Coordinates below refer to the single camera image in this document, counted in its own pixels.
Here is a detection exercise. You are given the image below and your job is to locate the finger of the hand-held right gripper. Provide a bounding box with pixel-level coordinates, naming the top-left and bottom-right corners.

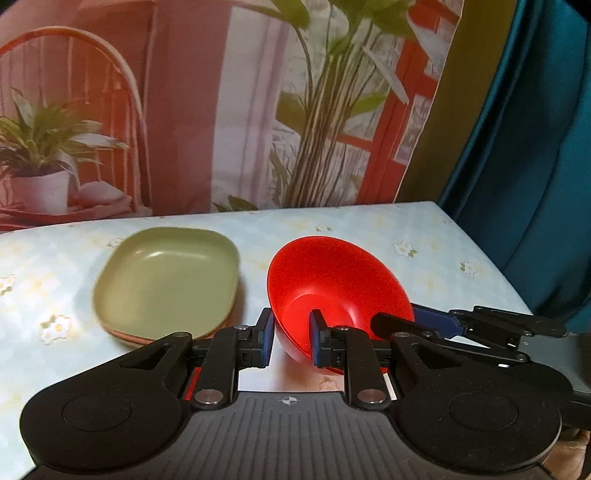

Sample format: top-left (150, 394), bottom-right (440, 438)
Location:
top-left (410, 304), bottom-right (568, 340)
top-left (370, 312), bottom-right (532, 367)

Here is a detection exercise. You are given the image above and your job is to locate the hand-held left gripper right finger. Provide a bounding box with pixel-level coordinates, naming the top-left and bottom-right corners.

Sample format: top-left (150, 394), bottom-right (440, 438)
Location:
top-left (308, 308), bottom-right (467, 410)

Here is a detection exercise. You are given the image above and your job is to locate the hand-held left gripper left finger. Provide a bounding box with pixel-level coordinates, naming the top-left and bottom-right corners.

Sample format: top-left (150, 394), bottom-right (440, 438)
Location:
top-left (117, 307), bottom-right (277, 411)

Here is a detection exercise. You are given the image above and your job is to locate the red plastic bowl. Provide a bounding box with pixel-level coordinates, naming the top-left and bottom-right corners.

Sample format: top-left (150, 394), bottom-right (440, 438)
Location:
top-left (267, 236), bottom-right (415, 365)

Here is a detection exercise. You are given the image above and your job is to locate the green plastic plate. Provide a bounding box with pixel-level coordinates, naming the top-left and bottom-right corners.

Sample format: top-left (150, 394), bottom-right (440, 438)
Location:
top-left (92, 226), bottom-right (242, 342)

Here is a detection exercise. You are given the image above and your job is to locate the orange plastic plate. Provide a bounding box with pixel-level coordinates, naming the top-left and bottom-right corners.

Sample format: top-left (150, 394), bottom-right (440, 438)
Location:
top-left (96, 295), bottom-right (241, 350)

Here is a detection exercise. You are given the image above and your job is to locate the floral light blue tablecloth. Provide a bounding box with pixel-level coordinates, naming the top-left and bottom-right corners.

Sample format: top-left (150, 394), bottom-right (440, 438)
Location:
top-left (0, 200), bottom-right (533, 469)

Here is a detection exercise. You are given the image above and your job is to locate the teal curtain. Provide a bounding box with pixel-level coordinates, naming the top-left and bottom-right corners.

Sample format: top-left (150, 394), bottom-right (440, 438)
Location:
top-left (436, 0), bottom-right (591, 334)

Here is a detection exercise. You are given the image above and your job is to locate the printed wall cloth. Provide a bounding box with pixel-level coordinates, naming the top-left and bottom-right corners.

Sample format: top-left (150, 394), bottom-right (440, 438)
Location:
top-left (0, 0), bottom-right (463, 232)

